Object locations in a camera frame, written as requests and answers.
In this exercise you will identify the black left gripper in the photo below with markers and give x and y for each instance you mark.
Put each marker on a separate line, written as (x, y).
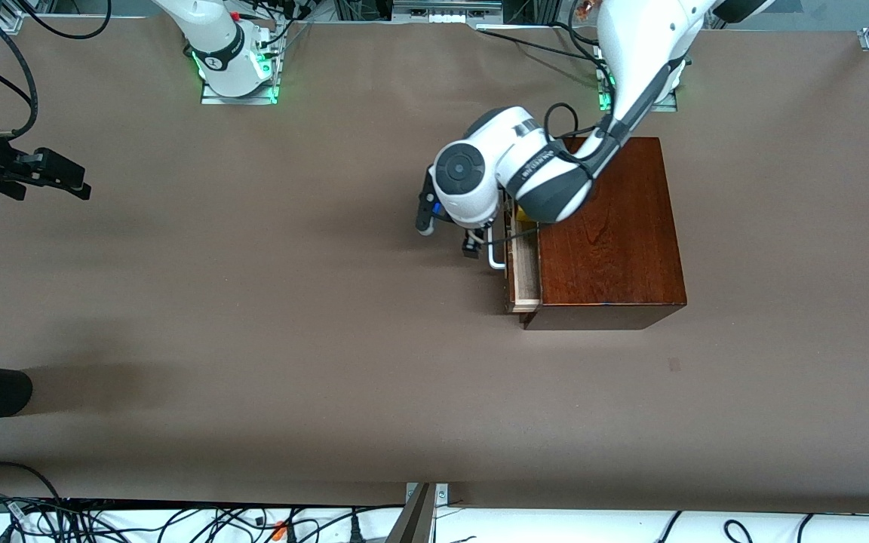
(471, 243)

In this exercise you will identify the yellow cube block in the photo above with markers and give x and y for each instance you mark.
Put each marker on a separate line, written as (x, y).
(521, 217)

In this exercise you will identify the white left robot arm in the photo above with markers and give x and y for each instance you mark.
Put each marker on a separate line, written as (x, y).
(540, 173)

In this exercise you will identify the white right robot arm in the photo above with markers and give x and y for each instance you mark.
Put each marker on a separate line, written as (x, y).
(219, 38)

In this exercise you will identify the dark brown wooden cabinet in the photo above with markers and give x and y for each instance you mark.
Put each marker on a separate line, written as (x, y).
(615, 249)

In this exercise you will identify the grey power strip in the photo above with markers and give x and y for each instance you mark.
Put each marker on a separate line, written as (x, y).
(446, 11)

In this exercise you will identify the dark grey bar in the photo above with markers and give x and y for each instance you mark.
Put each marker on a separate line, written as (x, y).
(413, 524)

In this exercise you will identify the aluminium corner frame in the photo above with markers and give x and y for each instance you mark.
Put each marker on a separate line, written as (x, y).
(8, 24)

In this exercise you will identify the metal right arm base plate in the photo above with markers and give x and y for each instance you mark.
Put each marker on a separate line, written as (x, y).
(212, 99)

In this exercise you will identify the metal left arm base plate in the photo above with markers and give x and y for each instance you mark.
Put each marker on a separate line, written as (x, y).
(668, 105)

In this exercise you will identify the metal bracket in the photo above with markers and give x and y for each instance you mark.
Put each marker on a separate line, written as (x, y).
(442, 494)

